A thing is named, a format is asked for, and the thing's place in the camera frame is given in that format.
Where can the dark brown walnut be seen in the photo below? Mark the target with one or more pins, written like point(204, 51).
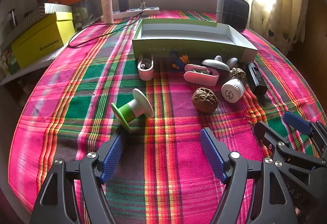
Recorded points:
point(237, 74)

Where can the green white spool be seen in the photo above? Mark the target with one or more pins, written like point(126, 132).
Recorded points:
point(132, 107)

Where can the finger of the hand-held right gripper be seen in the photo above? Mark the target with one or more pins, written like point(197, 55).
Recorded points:
point(270, 137)
point(296, 121)

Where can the black power adapter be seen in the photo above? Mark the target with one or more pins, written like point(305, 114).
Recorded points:
point(123, 4)

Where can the green white cardboard box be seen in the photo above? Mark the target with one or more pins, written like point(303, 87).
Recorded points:
point(191, 47)

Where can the white side shelf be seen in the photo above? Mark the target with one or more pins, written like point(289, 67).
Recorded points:
point(25, 70)

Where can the cream heart patterned curtain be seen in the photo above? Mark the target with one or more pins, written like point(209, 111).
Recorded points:
point(281, 9)

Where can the white round jar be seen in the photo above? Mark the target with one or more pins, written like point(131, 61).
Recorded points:
point(231, 91)

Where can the pink green plaid tablecloth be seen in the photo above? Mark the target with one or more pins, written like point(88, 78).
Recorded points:
point(178, 124)

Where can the light brown walnut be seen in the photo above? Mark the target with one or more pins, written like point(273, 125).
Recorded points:
point(204, 100)

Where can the white power strip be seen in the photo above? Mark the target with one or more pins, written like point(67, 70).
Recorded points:
point(150, 11)

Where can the grey space heater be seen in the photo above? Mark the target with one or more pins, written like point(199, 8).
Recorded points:
point(232, 14)

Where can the green white striped box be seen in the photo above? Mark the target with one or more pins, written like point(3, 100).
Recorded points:
point(57, 8)

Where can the white grey oval gadget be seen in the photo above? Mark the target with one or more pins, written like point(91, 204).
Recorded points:
point(213, 63)

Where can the yellow cardboard box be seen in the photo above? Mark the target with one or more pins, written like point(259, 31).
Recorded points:
point(38, 40)

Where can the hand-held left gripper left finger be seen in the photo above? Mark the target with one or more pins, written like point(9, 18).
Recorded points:
point(112, 158)

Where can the pink clip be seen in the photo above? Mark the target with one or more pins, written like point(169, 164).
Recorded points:
point(201, 79)

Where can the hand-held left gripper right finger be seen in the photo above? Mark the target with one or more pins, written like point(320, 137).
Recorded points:
point(213, 155)

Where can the white plug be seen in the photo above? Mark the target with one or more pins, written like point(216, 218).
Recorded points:
point(144, 5)

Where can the black battery charger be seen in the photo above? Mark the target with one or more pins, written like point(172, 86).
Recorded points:
point(256, 78)

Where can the cream cosmetic tube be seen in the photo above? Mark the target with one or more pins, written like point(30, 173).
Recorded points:
point(106, 6)

